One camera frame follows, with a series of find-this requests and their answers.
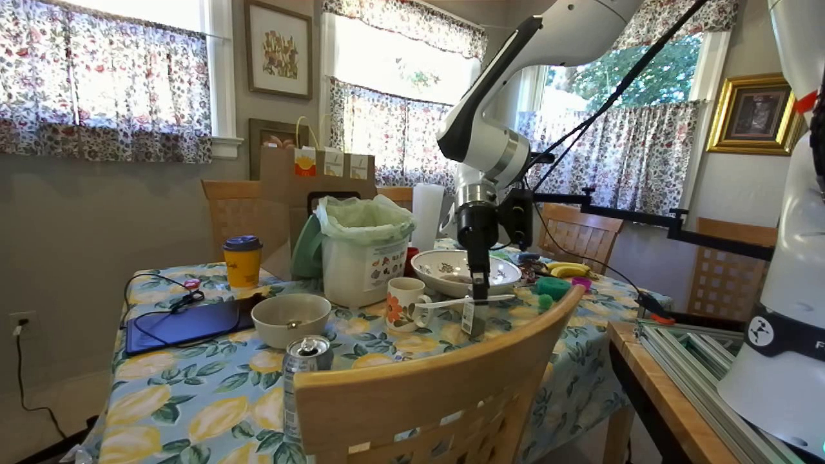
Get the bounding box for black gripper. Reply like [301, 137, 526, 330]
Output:
[454, 201, 503, 304]

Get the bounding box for white plastic knife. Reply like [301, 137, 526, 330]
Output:
[415, 291, 522, 313]

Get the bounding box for white printed plate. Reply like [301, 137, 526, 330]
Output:
[411, 247, 526, 302]

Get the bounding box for green sponge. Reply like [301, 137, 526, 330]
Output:
[531, 273, 576, 318]

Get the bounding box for white paper towel roll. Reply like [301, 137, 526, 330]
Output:
[411, 182, 452, 255]

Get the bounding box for printed ceramic mug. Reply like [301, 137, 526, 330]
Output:
[383, 273, 432, 336]

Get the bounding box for white compost bin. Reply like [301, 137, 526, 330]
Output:
[321, 236, 415, 313]

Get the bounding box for green bin liner bag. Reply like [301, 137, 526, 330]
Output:
[313, 193, 417, 253]

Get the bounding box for floral window curtain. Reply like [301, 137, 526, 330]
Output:
[327, 79, 472, 188]
[513, 102, 704, 219]
[0, 0, 215, 169]

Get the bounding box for green round lid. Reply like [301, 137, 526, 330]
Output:
[290, 214, 331, 285]

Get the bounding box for silver drink can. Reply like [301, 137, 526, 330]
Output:
[283, 332, 335, 374]

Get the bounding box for beige ceramic bowl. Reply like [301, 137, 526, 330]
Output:
[247, 291, 335, 354]

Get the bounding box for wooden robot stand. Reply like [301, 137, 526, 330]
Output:
[603, 320, 742, 464]

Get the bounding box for brown paper bag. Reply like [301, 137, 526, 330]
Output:
[255, 115, 383, 253]

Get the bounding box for yellow cup purple lid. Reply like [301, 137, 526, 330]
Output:
[223, 232, 265, 294]

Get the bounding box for floral curtain valance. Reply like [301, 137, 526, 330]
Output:
[634, 0, 742, 53]
[322, 0, 491, 66]

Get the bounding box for dark blue laptop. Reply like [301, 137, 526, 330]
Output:
[122, 294, 260, 361]

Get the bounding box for framed floral picture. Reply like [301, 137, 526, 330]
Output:
[245, 0, 317, 104]

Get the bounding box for lemon print tablecloth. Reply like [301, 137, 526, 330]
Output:
[80, 255, 646, 464]

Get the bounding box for gold framed picture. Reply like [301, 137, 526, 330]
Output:
[704, 72, 803, 157]

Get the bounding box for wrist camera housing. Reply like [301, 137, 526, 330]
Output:
[495, 188, 540, 255]

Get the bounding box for aluminium mounting frame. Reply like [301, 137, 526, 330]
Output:
[639, 320, 808, 464]

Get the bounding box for thin black table cable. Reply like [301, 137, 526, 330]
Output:
[118, 268, 210, 345]

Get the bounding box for wall power outlet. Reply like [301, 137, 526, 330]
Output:
[5, 309, 40, 340]

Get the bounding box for black power cord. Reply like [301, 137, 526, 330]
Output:
[11, 320, 77, 447]

